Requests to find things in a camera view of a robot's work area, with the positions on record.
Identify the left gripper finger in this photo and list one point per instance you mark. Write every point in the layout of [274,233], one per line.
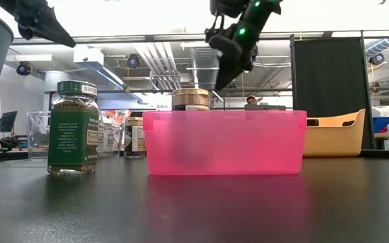
[57,27]
[44,28]

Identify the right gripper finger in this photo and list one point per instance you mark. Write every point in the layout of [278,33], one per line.
[236,74]
[225,76]

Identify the furikake jar tan lid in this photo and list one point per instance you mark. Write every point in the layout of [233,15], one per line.
[135,138]
[191,98]

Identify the green lid herb jar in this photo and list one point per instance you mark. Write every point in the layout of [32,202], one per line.
[73,141]

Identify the bagel seasoning jar white lid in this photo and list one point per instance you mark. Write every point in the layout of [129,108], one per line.
[108,138]

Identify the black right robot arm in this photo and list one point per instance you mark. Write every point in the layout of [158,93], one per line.
[255,17]

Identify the person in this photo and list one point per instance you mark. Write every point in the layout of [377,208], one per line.
[251,100]

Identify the black laptop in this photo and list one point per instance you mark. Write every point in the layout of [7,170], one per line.
[264,107]

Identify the round black ceiling fixture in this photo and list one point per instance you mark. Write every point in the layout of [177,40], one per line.
[133,61]
[23,68]
[377,59]

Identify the pink plastic bin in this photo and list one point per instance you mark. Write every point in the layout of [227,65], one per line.
[225,145]

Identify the black divider panel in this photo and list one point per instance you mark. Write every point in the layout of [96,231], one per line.
[333,94]

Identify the black monitor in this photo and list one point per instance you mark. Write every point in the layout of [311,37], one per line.
[8,121]

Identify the clear plastic bin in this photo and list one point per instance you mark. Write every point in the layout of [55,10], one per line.
[39,135]

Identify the colourful floral bag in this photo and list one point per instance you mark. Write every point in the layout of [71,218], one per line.
[118,116]

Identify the yellow plastic bin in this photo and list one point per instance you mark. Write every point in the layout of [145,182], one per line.
[333,141]

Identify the blue storage bin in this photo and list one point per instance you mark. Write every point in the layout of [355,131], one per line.
[382,124]

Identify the silver flexible air duct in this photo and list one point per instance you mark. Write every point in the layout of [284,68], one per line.
[201,64]

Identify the silver spiral air duct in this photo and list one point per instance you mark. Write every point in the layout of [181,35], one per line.
[380,45]

